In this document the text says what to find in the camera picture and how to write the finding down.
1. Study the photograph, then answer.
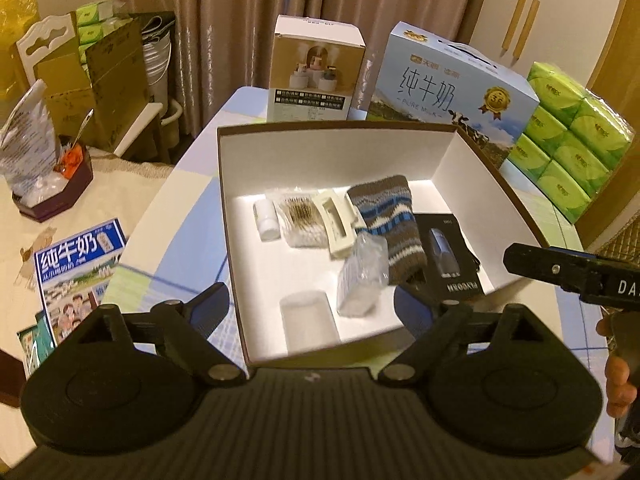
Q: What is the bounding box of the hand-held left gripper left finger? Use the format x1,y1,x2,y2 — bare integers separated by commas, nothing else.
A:
75,282,247,387

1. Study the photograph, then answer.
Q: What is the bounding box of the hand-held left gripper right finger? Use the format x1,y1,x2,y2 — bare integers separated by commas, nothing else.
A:
377,284,556,387

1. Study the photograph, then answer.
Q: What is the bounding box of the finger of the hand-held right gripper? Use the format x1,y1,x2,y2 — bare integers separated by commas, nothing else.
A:
502,242,596,292

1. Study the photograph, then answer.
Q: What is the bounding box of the knitted patterned pouch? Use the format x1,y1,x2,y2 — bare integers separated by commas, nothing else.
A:
346,175,428,286

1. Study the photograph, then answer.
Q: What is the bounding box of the translucent plastic container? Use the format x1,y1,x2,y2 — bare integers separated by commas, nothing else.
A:
279,290,342,351

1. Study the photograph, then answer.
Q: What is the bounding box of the small white bottle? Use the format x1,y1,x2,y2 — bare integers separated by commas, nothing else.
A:
252,200,280,241

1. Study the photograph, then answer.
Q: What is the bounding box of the beige plastic holder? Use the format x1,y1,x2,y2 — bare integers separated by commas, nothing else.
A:
312,191,367,260

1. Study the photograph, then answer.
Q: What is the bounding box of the bag of cotton swabs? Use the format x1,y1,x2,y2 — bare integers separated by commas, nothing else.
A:
270,190,331,248

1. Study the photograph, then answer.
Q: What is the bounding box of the brown cardboard box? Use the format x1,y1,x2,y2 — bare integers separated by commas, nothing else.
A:
216,120,551,367

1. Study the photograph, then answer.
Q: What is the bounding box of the person's right hand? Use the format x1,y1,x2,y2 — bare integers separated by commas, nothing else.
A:
596,316,632,417

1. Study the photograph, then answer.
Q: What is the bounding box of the quilted chair cushion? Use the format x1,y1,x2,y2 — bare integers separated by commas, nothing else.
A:
595,220,640,261

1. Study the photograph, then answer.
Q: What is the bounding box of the black product box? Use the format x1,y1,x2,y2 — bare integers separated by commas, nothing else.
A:
414,212,496,303

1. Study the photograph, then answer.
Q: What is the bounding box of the bundle of green tissue packs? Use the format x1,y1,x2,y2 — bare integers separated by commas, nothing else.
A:
505,61,638,225

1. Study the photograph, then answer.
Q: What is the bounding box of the milk box on side table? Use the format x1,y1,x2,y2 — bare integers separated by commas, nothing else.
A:
32,217,128,346

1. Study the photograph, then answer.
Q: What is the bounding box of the small colourful booklet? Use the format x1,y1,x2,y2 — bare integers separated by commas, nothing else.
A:
16,310,57,382

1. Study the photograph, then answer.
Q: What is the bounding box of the dark wooden box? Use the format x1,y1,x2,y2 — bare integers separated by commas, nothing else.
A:
12,147,95,223

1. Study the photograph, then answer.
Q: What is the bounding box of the small orange object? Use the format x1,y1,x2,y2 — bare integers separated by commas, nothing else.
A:
61,147,84,177

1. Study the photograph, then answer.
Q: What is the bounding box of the blue milk carton box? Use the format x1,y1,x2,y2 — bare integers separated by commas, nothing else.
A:
365,21,541,168

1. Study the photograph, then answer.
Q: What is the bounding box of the metal utensil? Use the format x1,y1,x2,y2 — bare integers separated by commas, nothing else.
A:
74,108,96,152

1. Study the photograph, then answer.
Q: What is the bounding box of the wooden door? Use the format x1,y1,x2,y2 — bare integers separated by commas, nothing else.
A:
575,0,640,248

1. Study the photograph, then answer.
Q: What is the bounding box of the brown cardboard carton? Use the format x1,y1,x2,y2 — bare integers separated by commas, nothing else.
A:
37,15,151,153

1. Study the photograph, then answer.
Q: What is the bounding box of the clear printed plastic bag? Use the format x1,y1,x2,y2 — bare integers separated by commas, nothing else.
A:
0,78,62,207

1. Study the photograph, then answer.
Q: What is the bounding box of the white wardrobe door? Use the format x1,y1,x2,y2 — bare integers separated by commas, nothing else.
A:
470,0,626,92

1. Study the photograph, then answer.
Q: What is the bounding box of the white product box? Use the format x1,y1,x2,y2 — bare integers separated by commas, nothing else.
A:
266,15,367,123

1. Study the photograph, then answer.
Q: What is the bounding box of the metal bucket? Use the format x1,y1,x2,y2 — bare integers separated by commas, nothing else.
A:
142,12,176,96

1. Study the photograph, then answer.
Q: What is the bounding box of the small green tissue bundle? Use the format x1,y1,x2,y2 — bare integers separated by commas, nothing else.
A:
75,0,132,61

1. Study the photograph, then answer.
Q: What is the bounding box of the yellow plastic bag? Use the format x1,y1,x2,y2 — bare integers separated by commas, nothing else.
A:
0,0,42,102

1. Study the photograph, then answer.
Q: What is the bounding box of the wooden door handle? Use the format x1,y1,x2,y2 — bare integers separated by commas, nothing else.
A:
501,0,527,56
515,0,541,63

